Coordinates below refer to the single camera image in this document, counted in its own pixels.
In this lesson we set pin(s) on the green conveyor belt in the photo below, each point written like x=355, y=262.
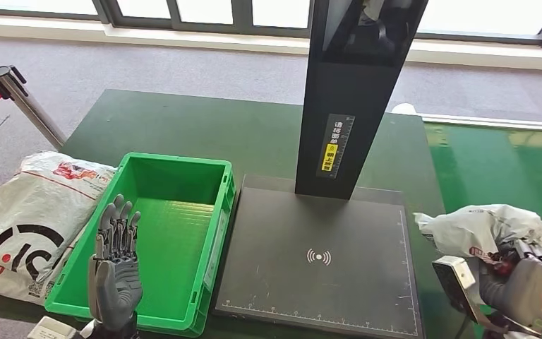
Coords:
x=486, y=173

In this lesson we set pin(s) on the green plastic crate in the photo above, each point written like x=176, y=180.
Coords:
x=168, y=243

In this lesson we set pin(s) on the white conveyor side rail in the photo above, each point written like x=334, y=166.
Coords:
x=486, y=122

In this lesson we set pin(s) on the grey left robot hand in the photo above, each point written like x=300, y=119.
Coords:
x=116, y=285

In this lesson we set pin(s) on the white round cap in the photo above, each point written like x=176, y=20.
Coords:
x=404, y=109

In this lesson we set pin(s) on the large white bag black logo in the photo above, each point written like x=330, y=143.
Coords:
x=28, y=210

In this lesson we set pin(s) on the white window sill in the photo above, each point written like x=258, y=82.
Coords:
x=159, y=39

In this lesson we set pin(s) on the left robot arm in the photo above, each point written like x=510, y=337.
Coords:
x=112, y=333

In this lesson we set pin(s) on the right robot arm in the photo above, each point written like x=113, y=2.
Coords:
x=509, y=333

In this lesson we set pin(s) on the white parcel black red print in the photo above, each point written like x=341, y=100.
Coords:
x=467, y=229

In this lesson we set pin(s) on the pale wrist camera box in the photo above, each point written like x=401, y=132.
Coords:
x=453, y=280
x=51, y=330

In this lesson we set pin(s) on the black inbound scanner machine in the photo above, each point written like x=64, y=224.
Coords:
x=275, y=234

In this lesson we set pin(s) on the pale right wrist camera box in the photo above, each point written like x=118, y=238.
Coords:
x=453, y=280

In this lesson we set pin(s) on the dark window frame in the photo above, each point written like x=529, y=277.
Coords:
x=243, y=11

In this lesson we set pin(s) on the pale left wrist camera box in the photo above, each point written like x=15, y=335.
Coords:
x=51, y=330

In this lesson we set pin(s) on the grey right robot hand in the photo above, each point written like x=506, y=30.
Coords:
x=523, y=290

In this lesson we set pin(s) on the silver stanchion post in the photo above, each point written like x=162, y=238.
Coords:
x=31, y=110

